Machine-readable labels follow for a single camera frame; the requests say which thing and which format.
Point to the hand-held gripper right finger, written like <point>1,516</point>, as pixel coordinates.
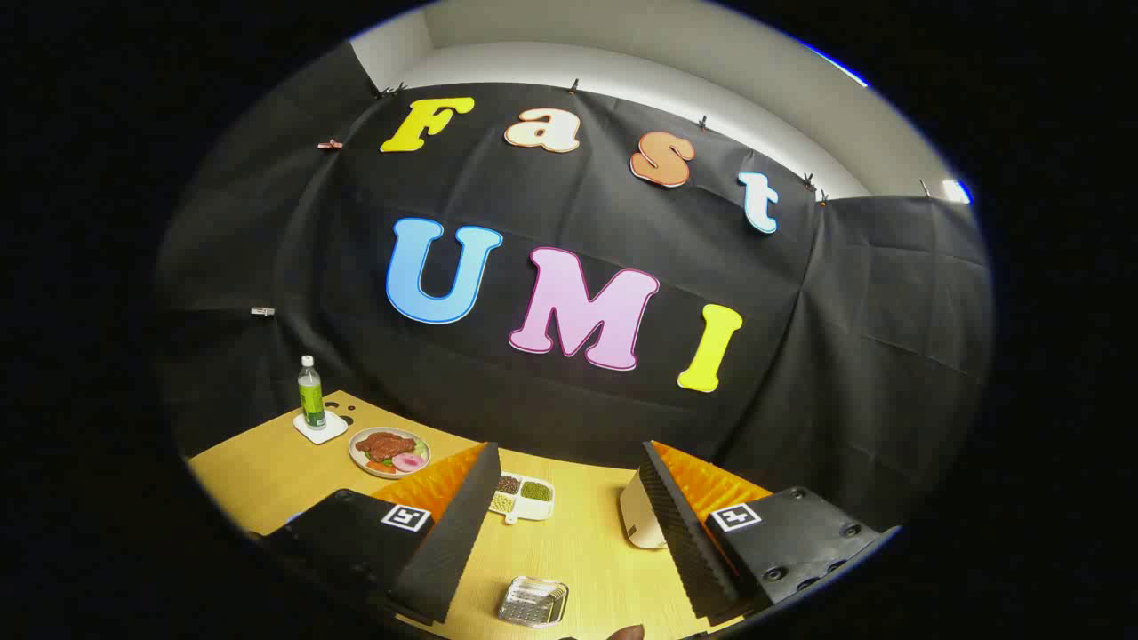
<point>680,542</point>

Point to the perforated metal basket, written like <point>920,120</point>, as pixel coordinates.
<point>532,603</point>

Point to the plate of meat and vegetables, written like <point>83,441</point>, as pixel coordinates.
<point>387,449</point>

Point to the white divided dish of beans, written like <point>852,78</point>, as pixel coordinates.
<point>533,507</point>

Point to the white toaster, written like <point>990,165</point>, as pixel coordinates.
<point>638,516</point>

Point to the white square coaster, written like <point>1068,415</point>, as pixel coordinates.
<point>331,433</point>

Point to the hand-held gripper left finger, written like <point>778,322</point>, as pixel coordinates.
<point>453,542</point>

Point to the green plastic bottle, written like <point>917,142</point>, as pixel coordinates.
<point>311,400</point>

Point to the row of black cloth clips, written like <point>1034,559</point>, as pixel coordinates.
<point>573,86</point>

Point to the black backdrop cloth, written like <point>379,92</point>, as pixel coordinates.
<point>569,196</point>

